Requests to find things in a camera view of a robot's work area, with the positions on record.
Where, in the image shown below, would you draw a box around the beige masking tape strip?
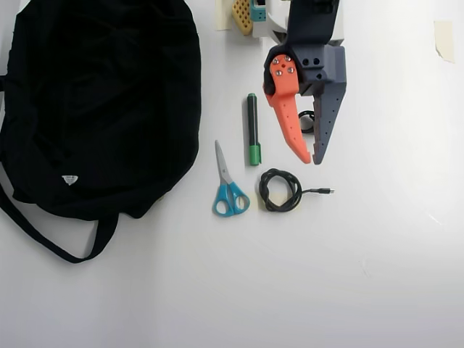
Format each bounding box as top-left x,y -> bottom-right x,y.
216,0 -> 235,32
434,20 -> 456,63

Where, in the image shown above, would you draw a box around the green and black marker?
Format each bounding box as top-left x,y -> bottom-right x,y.
242,93 -> 262,167

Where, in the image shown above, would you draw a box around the black fabric bag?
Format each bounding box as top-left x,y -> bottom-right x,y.
0,0 -> 203,265

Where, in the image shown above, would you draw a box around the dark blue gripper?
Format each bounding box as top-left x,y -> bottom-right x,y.
262,0 -> 348,166

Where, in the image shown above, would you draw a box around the black ring strap device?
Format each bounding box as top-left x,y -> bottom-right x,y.
297,110 -> 315,136

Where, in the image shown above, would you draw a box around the blue handled scissors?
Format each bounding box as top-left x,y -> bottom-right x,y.
212,139 -> 252,218

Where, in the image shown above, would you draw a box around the coiled black USB cable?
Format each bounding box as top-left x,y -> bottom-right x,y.
258,167 -> 336,214

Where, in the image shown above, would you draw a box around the yellow perforated base block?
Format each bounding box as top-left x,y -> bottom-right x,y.
231,0 -> 254,37

